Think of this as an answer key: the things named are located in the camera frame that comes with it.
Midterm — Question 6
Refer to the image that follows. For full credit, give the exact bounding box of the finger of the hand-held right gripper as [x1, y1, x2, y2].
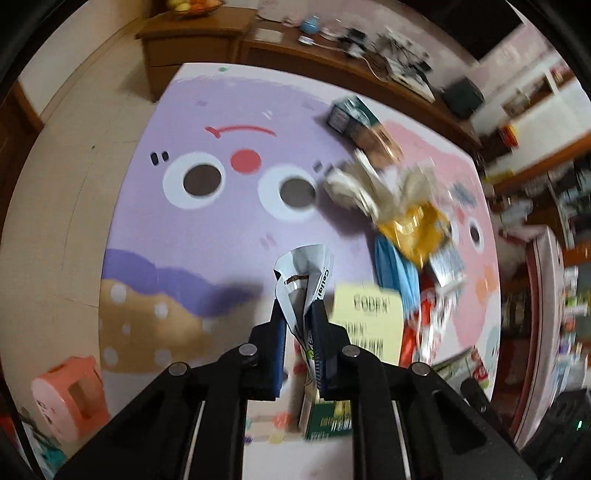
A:
[459, 377, 513, 445]

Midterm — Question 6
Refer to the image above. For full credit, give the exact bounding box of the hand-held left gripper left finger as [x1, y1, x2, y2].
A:
[55, 298, 289, 480]

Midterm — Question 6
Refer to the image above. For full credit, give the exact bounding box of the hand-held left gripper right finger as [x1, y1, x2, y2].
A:
[311, 300, 539, 480]

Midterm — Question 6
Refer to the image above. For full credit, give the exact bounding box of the green and brown milk carton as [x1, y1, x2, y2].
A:
[327, 96, 402, 168]

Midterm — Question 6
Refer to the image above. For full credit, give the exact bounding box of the red snack packet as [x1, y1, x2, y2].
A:
[433, 347, 490, 393]

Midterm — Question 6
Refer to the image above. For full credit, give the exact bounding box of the green chocolate box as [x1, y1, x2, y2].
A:
[300, 284, 404, 441]

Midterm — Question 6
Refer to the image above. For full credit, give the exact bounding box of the red and white snack box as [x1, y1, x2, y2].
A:
[399, 286, 446, 367]

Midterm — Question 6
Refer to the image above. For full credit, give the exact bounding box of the blue packet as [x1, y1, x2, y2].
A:
[373, 235, 419, 319]

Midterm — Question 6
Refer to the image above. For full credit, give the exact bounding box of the pink printed panel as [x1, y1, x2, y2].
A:
[512, 226, 566, 448]

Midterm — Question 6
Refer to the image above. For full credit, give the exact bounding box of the small silver printed wrapper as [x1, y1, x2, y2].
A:
[427, 247, 467, 287]

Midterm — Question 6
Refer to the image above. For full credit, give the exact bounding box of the gold foil wrapper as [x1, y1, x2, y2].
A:
[376, 203, 453, 268]

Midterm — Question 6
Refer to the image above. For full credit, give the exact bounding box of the crumpled white paper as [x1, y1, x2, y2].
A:
[323, 161, 393, 215]

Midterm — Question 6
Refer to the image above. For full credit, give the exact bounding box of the pink plastic stool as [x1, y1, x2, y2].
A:
[31, 355, 112, 439]

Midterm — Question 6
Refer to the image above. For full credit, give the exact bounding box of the cartoon printed tablecloth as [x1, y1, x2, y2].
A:
[99, 62, 502, 480]

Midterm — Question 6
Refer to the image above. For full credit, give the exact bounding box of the flat white device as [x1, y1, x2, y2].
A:
[392, 69, 437, 102]

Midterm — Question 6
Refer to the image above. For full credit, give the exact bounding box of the black box appliance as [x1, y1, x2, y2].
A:
[442, 76, 485, 118]

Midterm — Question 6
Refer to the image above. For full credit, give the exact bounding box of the wooden television console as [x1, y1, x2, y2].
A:
[240, 25, 481, 148]

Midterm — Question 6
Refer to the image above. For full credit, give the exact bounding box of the wooden side cabinet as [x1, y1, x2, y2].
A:
[135, 7, 257, 103]

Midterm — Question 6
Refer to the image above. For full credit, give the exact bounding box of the fruit bowl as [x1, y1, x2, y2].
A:
[166, 0, 225, 18]

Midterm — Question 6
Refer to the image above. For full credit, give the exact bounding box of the black television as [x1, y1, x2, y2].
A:
[462, 0, 525, 61]

